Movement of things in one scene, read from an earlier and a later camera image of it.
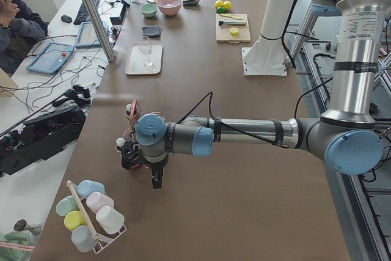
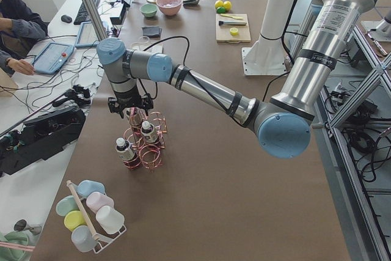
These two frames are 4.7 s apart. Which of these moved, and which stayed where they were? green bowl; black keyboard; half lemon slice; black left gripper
Moved: black left gripper
Stayed: black keyboard; green bowl; half lemon slice
